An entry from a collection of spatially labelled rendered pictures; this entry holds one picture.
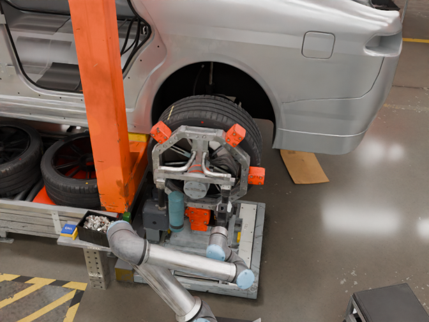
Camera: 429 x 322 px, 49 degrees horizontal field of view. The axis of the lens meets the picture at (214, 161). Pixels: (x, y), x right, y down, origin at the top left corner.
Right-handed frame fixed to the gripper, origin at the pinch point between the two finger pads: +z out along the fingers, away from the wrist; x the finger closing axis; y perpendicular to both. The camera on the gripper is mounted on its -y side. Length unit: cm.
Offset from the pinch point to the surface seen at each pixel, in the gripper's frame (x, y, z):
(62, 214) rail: -107, 48, 20
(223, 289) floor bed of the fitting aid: 2, 77, 2
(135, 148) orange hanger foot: -67, 15, 56
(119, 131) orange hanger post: -60, -28, 14
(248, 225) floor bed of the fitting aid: 12, 75, 59
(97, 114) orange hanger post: -69, -38, 12
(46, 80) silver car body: -148, 3, 109
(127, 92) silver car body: -72, -20, 66
